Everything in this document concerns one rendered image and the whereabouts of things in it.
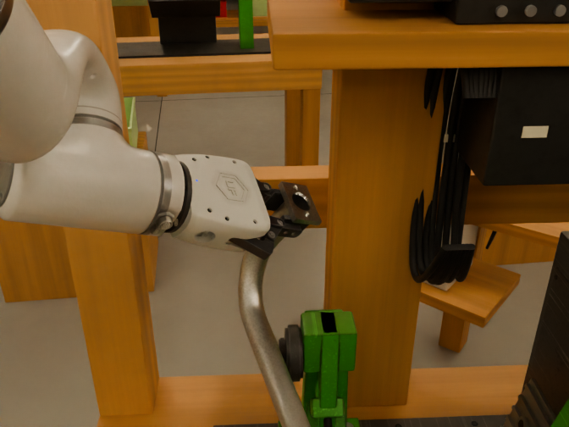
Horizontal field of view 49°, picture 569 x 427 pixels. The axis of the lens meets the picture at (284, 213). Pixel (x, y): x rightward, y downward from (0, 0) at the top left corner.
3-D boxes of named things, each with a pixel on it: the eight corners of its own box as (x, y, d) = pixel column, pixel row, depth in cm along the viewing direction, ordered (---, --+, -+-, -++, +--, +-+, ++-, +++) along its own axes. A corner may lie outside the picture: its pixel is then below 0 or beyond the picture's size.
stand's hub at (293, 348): (303, 393, 82) (304, 349, 78) (279, 394, 82) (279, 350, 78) (299, 355, 89) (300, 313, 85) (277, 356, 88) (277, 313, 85)
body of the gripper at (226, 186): (190, 213, 58) (282, 225, 65) (167, 133, 64) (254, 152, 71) (154, 257, 63) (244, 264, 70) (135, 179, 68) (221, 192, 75)
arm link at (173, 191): (171, 203, 57) (199, 207, 59) (151, 133, 61) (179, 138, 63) (132, 254, 62) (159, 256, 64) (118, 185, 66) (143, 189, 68)
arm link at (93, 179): (120, 162, 66) (124, 245, 63) (-12, 138, 58) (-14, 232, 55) (158, 128, 60) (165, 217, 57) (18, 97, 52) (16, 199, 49)
